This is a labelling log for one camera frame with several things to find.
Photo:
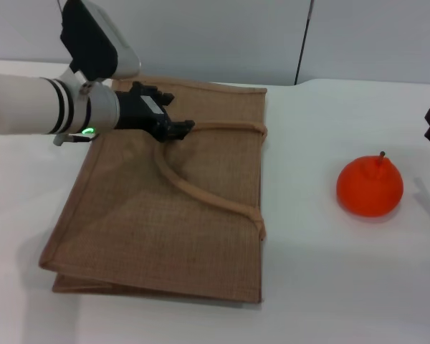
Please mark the orange fruit with stem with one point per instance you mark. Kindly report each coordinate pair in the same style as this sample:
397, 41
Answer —
369, 193

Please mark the brown jute handbag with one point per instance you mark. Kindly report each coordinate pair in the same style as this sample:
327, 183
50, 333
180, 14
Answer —
147, 222

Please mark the black white wrist camera box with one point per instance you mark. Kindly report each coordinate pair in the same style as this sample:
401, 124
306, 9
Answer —
93, 39

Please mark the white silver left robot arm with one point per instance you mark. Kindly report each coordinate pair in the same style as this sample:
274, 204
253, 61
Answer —
21, 104

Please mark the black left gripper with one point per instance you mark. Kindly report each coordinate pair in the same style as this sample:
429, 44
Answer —
139, 111

